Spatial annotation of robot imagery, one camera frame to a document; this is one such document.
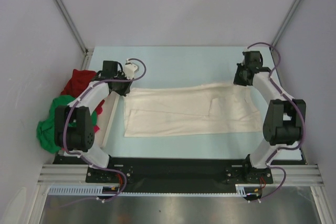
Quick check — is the dark red t shirt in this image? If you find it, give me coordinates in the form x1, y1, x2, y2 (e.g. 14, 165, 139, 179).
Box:
60, 69, 106, 117

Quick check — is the cream white t shirt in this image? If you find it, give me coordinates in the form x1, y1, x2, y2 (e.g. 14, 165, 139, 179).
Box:
124, 83, 262, 137

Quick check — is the green t shirt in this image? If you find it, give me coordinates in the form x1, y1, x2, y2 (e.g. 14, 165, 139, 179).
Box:
36, 95, 98, 154

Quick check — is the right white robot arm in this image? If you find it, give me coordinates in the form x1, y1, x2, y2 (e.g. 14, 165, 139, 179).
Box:
234, 50, 306, 183

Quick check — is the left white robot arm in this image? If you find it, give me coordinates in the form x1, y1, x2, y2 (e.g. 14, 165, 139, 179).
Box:
54, 60, 139, 182

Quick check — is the cream plastic tray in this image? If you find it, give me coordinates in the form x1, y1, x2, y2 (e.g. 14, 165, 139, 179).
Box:
101, 93, 120, 147

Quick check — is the magenta pink t shirt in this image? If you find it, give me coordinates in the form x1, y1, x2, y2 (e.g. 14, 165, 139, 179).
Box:
94, 125, 100, 133

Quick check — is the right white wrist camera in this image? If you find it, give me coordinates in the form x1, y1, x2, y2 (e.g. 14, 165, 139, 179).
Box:
242, 48, 250, 55

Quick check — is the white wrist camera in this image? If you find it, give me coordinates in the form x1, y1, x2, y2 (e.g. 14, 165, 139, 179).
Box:
242, 48, 250, 55
123, 58, 141, 80

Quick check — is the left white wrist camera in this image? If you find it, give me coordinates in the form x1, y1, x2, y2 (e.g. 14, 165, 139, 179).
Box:
123, 58, 141, 80

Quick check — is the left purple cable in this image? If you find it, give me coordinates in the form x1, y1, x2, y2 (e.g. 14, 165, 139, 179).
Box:
61, 57, 147, 169

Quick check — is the left aluminium frame post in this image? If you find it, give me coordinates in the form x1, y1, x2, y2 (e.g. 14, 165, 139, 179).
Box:
53, 0, 88, 55

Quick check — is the aluminium frame post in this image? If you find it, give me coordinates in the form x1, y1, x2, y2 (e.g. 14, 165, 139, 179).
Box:
53, 0, 88, 55
271, 0, 303, 48

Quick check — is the right aluminium frame post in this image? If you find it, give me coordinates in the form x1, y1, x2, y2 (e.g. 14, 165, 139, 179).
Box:
271, 0, 303, 48

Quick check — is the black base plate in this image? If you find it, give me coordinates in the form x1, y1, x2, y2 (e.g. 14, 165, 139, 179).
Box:
52, 154, 308, 193

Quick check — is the aluminium front rail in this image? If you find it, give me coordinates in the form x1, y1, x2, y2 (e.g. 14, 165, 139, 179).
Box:
37, 164, 324, 186

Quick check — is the white slotted cable duct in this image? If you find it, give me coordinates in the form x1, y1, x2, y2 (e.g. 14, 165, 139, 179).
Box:
48, 185, 258, 197

